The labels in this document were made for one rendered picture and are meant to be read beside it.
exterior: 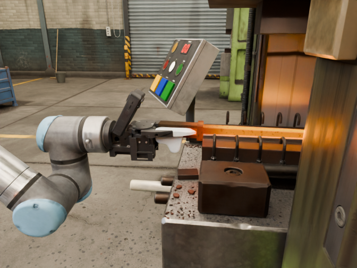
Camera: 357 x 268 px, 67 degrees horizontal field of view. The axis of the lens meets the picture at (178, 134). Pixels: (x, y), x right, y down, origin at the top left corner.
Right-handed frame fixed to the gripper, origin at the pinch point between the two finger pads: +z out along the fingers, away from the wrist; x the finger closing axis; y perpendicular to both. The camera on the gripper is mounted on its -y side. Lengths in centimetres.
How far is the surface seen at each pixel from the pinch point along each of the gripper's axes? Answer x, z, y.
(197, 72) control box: -41.8, -0.7, -7.9
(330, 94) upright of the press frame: 29.5, 17.2, -13.7
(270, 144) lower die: 4.8, 17.2, 1.8
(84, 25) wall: -779, -387, -64
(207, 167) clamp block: 14.4, 4.4, 2.7
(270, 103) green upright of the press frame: -18.6, 21.2, -1.6
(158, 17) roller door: -785, -160, -81
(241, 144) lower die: 5.6, 11.2, 1.7
